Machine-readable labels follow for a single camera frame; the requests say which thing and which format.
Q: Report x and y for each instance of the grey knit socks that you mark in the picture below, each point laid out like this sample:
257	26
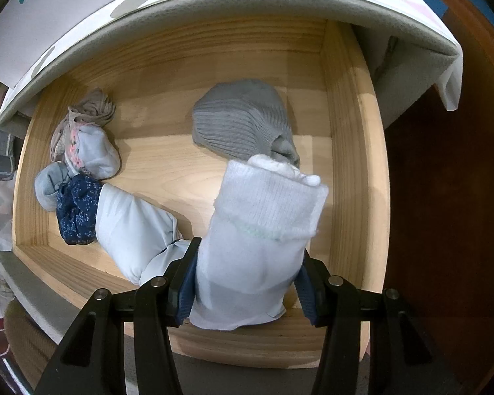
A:
238	119

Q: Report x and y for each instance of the brown wooden furniture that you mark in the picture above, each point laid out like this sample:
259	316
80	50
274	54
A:
444	234

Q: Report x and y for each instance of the pale blue rolled sock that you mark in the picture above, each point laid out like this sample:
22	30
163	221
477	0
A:
131	230

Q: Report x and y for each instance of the light blue floral sock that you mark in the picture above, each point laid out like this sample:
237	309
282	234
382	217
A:
96	152

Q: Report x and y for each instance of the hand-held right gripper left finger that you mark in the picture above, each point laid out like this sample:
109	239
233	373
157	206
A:
186	292

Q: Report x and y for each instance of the navy patterned sock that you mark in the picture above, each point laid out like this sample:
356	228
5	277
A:
78	210

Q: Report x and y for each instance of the grey drawer with wooden inside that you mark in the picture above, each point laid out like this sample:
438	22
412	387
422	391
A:
156	160

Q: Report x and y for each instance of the small light blue sock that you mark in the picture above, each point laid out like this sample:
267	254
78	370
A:
47	185

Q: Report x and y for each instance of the white cardboard box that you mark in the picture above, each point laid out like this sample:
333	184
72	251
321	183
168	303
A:
45	16

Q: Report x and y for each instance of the beige rolled sock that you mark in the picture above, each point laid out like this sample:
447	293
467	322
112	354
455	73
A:
88	107

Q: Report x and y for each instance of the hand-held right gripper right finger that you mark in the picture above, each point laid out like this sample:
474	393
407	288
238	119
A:
308	300

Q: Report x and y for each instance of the white socks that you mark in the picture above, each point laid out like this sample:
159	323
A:
255	247

